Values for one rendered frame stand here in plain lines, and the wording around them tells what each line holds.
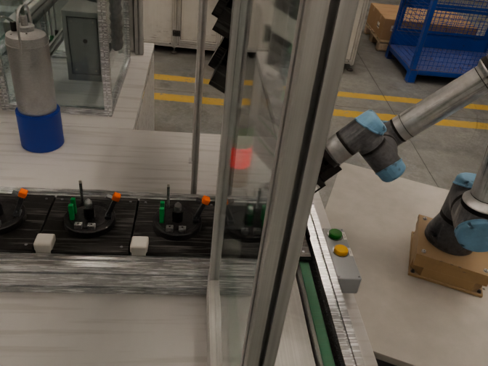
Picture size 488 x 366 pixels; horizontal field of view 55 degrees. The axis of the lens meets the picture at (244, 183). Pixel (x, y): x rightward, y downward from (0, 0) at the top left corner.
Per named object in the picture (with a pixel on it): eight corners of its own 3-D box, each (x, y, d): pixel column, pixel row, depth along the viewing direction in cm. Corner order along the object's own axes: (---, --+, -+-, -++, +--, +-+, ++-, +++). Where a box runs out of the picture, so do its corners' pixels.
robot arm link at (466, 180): (478, 208, 148) (497, 172, 140) (485, 234, 136) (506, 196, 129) (438, 199, 149) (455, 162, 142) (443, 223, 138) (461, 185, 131)
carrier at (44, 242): (138, 203, 147) (136, 169, 140) (128, 258, 127) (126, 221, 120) (57, 200, 144) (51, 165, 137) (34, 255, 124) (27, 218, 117)
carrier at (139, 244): (217, 206, 150) (220, 173, 142) (219, 260, 130) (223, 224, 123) (139, 203, 147) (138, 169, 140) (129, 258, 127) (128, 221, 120)
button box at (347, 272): (339, 242, 149) (343, 227, 145) (356, 293, 132) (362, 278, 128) (317, 242, 148) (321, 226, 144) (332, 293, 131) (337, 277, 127)
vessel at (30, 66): (61, 101, 184) (49, 0, 163) (52, 118, 173) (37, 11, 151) (23, 99, 182) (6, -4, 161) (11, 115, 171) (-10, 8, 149)
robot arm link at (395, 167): (407, 155, 132) (384, 125, 129) (409, 174, 122) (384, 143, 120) (383, 168, 136) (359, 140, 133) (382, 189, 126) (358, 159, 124)
